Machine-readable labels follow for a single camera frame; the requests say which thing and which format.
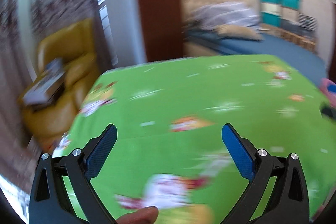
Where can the small blue booklet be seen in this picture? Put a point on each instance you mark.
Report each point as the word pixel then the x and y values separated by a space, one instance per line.
pixel 55 66

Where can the dark red wooden panel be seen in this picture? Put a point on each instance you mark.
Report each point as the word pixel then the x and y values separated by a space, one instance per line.
pixel 161 24

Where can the lace patterned curtain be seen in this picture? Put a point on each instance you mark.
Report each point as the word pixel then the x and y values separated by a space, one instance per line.
pixel 33 34

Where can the checkered bag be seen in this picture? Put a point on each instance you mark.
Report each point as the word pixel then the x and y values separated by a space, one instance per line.
pixel 307 26

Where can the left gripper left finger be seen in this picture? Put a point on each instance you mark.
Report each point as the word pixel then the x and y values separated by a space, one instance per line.
pixel 49 200

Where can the yellow leather armchair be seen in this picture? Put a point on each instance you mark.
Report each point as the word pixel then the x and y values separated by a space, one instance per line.
pixel 68 68

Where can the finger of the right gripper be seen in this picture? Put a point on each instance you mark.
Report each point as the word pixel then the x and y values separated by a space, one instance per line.
pixel 332 90
pixel 328 111

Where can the green cartoon tablecloth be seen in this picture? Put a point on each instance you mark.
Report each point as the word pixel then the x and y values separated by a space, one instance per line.
pixel 169 117

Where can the bed with blue sheet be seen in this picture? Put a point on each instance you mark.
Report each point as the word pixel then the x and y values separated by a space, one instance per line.
pixel 306 62

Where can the wooden crib rail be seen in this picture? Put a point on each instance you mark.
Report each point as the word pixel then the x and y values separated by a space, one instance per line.
pixel 296 39

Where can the grey-purple folded duvet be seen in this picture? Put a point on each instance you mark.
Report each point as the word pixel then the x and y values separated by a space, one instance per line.
pixel 231 13

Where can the striped brown pillow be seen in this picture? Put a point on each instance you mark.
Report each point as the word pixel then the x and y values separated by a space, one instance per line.
pixel 237 32

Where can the stacked storage bins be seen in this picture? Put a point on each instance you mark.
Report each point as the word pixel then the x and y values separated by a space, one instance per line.
pixel 279 12

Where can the white box on armchair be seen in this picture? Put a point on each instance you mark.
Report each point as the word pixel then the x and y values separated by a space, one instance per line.
pixel 44 90

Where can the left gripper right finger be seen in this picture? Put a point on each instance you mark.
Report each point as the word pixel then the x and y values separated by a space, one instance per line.
pixel 288 202

